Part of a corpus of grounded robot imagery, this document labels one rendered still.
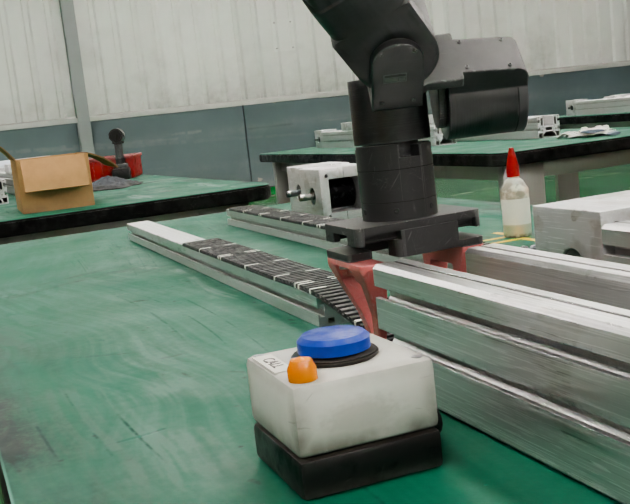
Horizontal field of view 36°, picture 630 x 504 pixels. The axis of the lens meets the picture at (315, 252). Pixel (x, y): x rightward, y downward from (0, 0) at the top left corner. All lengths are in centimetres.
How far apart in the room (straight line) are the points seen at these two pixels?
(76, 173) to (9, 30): 898
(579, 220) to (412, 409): 31
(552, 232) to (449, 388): 25
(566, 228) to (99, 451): 40
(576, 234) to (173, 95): 1127
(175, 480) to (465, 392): 17
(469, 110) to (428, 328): 18
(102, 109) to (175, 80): 96
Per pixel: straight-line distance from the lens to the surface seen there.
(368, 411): 49
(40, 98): 1171
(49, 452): 64
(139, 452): 60
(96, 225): 279
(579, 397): 47
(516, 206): 129
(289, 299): 95
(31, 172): 279
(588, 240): 77
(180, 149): 1196
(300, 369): 48
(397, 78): 65
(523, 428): 52
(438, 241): 70
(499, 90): 71
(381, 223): 69
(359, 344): 51
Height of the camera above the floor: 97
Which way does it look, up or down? 8 degrees down
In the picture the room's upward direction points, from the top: 6 degrees counter-clockwise
